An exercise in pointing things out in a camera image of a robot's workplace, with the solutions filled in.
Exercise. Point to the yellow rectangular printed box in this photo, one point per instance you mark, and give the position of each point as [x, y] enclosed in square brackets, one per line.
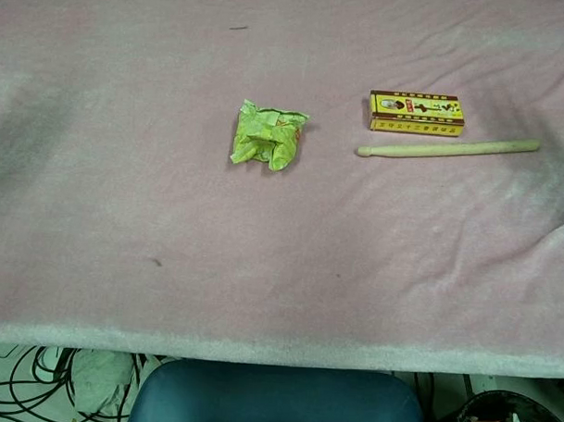
[415, 113]

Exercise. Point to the crumpled green paper wrapper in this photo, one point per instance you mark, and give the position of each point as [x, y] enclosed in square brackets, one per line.
[265, 137]

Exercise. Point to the pink fleece table cloth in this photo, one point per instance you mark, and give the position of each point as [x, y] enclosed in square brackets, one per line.
[169, 244]

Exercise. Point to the wooden drumstick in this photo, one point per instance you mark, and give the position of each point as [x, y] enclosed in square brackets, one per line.
[451, 149]

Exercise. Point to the blue chair seat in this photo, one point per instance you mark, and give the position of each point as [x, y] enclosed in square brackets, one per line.
[275, 400]

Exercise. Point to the white crumpled cloth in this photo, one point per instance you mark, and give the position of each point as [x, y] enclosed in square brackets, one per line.
[101, 380]

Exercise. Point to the black trash bin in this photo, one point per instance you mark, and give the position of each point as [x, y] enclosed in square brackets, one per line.
[511, 420]

